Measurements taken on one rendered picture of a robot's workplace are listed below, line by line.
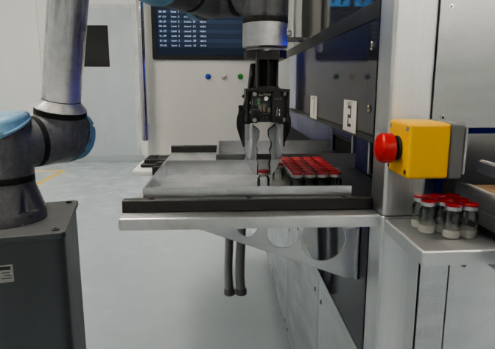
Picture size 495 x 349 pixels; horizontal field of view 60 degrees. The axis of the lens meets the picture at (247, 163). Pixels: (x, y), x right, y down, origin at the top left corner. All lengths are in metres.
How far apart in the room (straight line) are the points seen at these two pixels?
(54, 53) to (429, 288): 0.87
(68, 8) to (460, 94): 0.78
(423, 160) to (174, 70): 1.20
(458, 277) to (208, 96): 1.13
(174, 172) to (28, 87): 5.85
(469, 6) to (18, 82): 6.41
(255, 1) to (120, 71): 5.66
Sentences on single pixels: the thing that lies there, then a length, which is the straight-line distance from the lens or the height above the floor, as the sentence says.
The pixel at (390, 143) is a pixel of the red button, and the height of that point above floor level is 1.00.
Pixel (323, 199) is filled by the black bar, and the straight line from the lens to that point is 0.70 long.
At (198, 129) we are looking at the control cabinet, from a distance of 1.64.
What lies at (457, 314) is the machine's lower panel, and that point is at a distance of 0.81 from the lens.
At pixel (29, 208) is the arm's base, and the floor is 0.82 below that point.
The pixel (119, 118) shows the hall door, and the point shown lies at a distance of 6.36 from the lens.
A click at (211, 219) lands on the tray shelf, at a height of 0.88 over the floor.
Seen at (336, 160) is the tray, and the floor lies 0.90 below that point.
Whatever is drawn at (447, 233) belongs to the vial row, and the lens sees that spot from 0.63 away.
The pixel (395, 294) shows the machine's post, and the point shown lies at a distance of 0.75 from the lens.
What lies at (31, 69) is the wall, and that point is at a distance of 6.73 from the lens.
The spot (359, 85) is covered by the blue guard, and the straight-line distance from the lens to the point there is 0.80.
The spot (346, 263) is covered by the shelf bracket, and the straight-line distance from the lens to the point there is 0.83.
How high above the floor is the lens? 1.08
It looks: 10 degrees down
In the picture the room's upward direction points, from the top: straight up
